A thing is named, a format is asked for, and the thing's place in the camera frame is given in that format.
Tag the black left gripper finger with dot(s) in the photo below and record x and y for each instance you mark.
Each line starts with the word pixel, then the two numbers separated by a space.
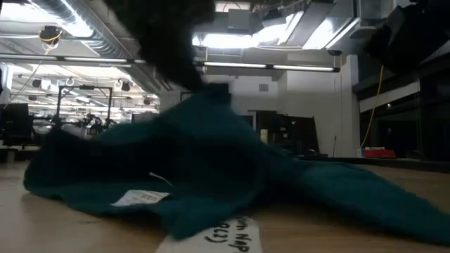
pixel 183 75
pixel 200 79

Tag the dark teal microfiber towel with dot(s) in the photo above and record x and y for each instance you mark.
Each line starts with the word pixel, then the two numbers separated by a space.
pixel 211 154

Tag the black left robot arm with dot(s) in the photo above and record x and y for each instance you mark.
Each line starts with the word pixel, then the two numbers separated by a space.
pixel 158 10

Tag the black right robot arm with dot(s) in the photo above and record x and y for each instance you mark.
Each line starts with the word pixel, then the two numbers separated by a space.
pixel 415 31

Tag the long ceiling light bar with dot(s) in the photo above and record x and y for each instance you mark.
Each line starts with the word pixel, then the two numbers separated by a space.
pixel 70 59
pixel 267 66

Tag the pale yellow cylinder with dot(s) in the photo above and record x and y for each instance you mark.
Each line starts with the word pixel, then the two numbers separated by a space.
pixel 264 136

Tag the black robot arms in background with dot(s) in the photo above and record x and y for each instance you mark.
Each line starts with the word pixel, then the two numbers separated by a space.
pixel 95 121

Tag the black curtain partition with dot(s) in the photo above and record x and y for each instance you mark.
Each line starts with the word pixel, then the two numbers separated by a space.
pixel 292 133

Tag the white handwritten paper label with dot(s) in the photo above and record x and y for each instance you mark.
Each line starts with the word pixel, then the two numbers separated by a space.
pixel 225 239

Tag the black computer monitor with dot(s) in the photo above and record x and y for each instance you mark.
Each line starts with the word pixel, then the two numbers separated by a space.
pixel 15 124

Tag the wooden workbench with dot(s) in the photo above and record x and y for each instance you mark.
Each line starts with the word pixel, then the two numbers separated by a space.
pixel 17 150

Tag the red plastic bin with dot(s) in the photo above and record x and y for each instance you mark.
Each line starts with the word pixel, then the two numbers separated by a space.
pixel 379 153

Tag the square wall vent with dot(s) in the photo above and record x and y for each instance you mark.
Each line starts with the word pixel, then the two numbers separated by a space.
pixel 263 88

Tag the silver ventilation duct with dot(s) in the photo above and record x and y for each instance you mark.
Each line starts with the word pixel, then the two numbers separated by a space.
pixel 88 28

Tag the black metal frame rig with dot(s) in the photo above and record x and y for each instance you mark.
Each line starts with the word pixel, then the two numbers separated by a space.
pixel 84 88

